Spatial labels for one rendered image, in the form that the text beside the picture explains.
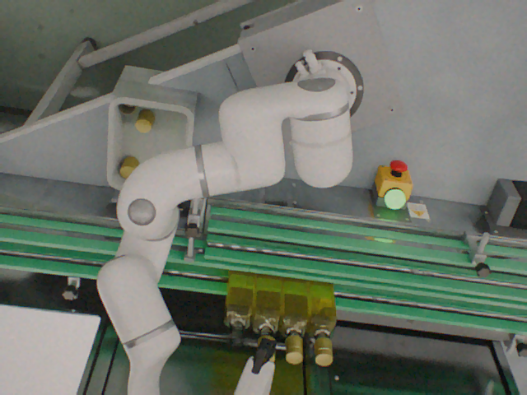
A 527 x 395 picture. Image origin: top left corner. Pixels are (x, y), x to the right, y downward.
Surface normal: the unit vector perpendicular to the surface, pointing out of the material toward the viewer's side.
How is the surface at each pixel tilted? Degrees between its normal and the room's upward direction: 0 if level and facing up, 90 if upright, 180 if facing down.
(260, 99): 74
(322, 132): 5
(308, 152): 29
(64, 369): 90
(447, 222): 90
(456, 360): 90
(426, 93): 0
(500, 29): 0
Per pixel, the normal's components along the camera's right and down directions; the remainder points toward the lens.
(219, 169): 0.06, 0.10
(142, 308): 0.36, -0.20
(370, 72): -0.07, 0.52
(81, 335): 0.15, -0.82
